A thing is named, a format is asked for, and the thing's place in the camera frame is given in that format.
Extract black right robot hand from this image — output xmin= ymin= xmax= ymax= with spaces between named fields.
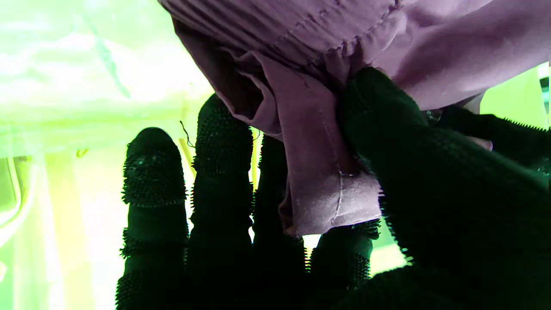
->
xmin=115 ymin=67 xmax=551 ymax=310

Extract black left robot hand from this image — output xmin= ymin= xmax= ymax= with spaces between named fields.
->
xmin=424 ymin=105 xmax=551 ymax=173

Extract purple shorts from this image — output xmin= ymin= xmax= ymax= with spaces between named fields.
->
xmin=157 ymin=0 xmax=551 ymax=236

